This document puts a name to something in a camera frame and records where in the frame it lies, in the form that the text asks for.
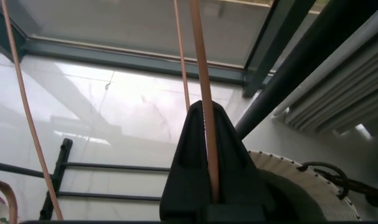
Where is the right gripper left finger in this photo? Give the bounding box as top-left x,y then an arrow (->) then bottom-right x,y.
159,100 -> 213,222

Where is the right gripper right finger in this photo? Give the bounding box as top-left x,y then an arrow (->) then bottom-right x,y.
212,100 -> 276,222

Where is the white laundry basket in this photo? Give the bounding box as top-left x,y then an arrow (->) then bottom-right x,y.
247,150 -> 378,222

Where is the black clothes rack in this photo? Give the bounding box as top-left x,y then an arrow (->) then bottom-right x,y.
0,0 -> 378,220

